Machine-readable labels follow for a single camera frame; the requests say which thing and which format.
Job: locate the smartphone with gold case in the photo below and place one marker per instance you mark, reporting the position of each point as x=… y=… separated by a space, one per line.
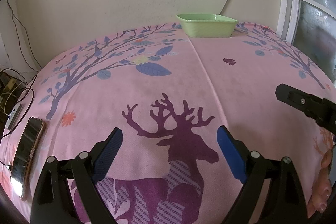
x=24 y=155

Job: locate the green ceramic tray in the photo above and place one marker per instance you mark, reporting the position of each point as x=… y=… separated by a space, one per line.
x=207 y=25

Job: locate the small grey device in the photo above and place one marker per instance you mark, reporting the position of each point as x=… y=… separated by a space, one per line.
x=12 y=118

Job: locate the pink floral bedsheet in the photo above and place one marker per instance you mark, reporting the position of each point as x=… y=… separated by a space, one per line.
x=169 y=94

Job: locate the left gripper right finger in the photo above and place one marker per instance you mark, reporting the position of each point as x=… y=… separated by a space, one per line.
x=285 y=200

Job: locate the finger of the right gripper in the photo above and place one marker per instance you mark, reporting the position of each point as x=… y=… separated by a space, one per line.
x=295 y=98

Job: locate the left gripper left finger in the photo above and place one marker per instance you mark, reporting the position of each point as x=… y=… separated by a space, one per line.
x=52 y=201

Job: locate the person's right hand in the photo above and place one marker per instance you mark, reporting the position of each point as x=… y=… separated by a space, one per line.
x=321 y=188

